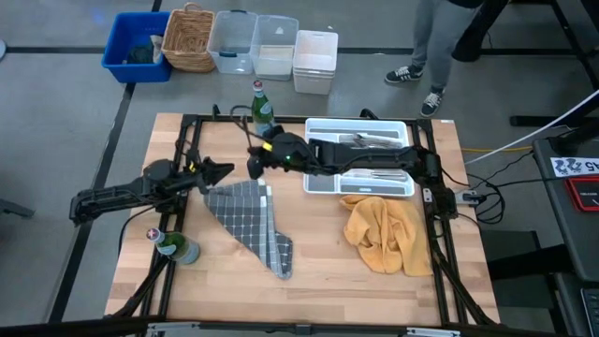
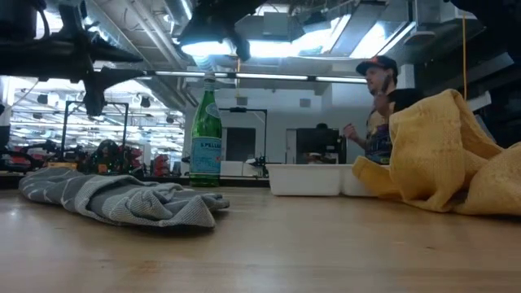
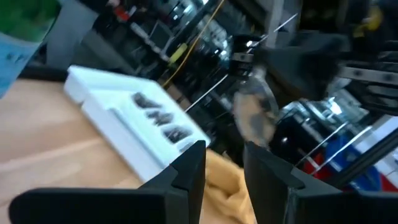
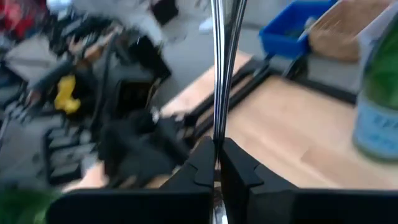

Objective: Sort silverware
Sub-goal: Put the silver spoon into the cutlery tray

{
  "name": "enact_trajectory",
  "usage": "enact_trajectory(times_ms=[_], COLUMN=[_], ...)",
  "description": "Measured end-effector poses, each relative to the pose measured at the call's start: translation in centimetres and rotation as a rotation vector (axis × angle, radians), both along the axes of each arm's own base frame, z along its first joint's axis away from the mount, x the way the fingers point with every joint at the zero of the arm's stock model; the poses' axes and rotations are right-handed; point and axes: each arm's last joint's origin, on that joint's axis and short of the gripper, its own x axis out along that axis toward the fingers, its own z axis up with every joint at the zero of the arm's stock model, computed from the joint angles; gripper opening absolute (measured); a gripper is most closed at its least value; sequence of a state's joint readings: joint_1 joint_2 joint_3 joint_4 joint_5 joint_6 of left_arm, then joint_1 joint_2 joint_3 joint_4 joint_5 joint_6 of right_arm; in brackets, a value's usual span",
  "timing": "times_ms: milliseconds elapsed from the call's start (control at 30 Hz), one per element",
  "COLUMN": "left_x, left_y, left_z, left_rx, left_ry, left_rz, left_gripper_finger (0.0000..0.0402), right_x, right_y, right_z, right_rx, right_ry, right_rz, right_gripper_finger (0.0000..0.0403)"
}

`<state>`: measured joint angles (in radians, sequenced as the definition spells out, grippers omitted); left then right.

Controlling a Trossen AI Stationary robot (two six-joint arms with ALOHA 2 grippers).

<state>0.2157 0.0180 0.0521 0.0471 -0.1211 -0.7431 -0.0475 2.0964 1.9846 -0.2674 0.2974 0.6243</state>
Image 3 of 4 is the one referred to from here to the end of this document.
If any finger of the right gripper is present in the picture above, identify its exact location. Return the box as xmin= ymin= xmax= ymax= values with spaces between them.
xmin=253 ymin=33 xmax=351 ymax=101

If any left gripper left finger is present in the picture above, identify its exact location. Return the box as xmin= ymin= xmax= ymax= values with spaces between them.
xmin=8 ymin=139 xmax=207 ymax=224

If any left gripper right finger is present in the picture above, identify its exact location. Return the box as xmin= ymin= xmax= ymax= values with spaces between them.
xmin=244 ymin=141 xmax=398 ymax=224

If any silver cutlery handle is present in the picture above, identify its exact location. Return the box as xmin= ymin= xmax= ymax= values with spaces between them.
xmin=232 ymin=65 xmax=280 ymax=149

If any yellow cloth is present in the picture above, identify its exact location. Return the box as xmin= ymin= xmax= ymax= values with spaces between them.
xmin=198 ymin=148 xmax=257 ymax=224

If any white cutlery tray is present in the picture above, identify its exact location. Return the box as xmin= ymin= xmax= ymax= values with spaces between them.
xmin=63 ymin=64 xmax=212 ymax=184

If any blue and red object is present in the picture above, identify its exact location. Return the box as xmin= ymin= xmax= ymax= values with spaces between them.
xmin=302 ymin=133 xmax=398 ymax=193

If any green glass water bottle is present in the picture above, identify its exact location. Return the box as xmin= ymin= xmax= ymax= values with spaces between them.
xmin=0 ymin=0 xmax=62 ymax=98

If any white cable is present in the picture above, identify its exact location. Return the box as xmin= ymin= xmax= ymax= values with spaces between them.
xmin=185 ymin=12 xmax=299 ymax=113

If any black table frame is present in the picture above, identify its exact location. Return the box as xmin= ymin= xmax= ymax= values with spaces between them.
xmin=328 ymin=128 xmax=398 ymax=189

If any yellow floor cable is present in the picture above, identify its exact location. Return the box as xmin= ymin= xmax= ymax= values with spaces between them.
xmin=161 ymin=0 xmax=225 ymax=88

